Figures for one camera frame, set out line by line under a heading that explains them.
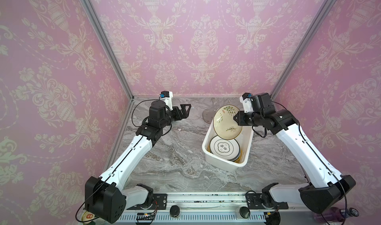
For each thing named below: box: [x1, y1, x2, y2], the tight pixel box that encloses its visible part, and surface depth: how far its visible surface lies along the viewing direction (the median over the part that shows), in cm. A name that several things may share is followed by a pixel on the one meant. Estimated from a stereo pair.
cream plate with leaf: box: [213, 104, 243, 141], surface depth 78 cm
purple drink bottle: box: [314, 207, 360, 224], surface depth 59 cm
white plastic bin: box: [201, 119, 254, 172], surface depth 74 cm
